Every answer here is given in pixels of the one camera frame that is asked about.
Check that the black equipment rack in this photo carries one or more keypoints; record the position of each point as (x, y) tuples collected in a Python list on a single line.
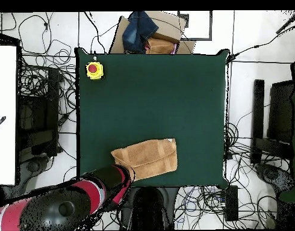
[(39, 115)]

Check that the black rod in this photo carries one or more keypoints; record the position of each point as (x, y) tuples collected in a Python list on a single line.
[(288, 22)]

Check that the tan terry towel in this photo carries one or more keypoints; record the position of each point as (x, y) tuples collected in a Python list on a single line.
[(150, 156)]

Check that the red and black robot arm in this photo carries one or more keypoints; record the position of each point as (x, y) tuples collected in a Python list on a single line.
[(65, 204)]

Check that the black pedestal foot with knob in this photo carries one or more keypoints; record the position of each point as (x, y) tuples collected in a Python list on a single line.
[(171, 204), (125, 216)]

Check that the black square frame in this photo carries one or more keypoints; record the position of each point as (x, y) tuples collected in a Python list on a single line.
[(198, 38)]

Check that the yellow emergency stop button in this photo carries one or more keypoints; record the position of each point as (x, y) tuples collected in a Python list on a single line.
[(94, 71)]

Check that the brown cardboard box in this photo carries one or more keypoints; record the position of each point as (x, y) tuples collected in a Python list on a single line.
[(169, 26)]

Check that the dark green tablecloth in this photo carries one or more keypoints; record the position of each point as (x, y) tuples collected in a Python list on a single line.
[(150, 96)]

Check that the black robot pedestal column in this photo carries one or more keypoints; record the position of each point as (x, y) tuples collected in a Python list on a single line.
[(148, 209)]

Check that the blue denim jeans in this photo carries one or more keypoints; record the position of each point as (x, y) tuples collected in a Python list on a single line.
[(137, 31)]

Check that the brown folded cloth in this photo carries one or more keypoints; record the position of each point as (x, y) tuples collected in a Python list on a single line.
[(159, 47)]

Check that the white table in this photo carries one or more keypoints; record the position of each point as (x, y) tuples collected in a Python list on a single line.
[(5, 96)]

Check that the pink cloth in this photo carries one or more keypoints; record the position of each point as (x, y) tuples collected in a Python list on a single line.
[(174, 49)]

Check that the black power box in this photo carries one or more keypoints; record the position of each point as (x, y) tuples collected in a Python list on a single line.
[(232, 204)]

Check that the black stand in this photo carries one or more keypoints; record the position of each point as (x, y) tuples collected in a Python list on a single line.
[(280, 108)]

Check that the black flat bar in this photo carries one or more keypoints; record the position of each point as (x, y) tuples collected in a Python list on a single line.
[(258, 108)]

